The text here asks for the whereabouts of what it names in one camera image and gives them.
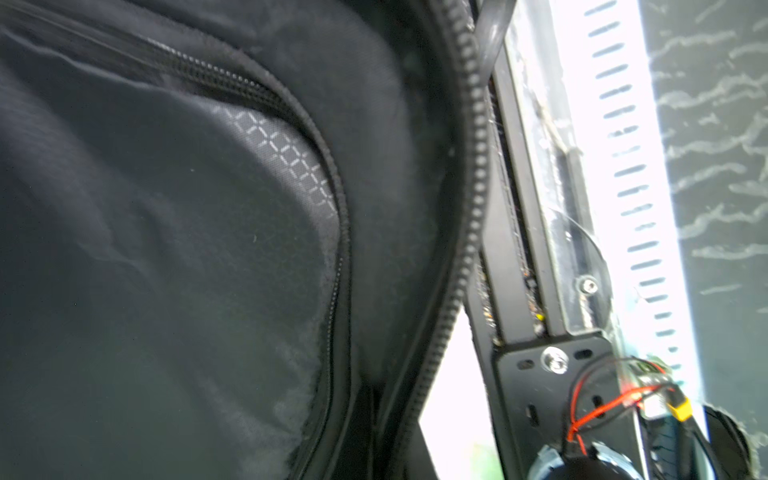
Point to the white hard-shell suitcase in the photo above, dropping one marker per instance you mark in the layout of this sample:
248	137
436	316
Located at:
235	235

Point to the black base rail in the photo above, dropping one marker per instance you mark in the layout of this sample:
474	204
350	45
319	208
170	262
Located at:
540	306

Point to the white slotted cable duct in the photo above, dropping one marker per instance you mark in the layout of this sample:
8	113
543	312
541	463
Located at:
607	80

